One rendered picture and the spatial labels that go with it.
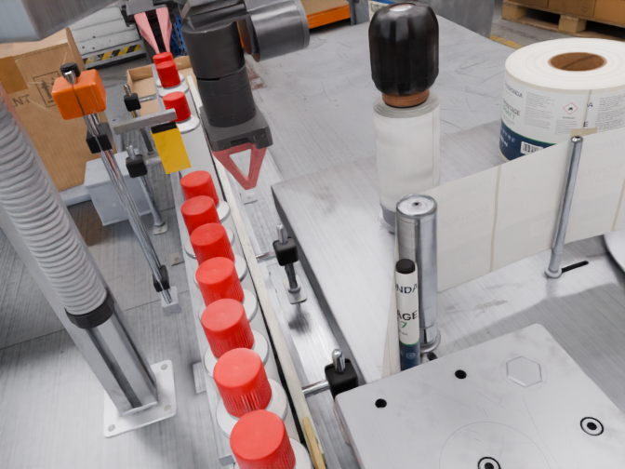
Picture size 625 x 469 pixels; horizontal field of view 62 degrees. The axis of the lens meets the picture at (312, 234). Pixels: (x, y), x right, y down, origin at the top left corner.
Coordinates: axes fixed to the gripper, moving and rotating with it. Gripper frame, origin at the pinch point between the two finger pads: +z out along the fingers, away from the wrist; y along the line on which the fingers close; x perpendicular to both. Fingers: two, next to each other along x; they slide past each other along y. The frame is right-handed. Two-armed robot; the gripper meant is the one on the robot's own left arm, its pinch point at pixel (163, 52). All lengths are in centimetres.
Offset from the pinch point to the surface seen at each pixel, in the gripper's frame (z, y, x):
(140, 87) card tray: -18, -9, 58
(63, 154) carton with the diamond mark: 10.1, -24.3, 10.6
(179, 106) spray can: 18.1, 0.1, -22.4
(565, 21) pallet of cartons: -54, 262, 217
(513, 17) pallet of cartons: -78, 253, 254
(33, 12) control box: 28, -5, -69
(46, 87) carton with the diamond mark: 0.1, -21.9, 2.6
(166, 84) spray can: 9.7, -0.9, -9.9
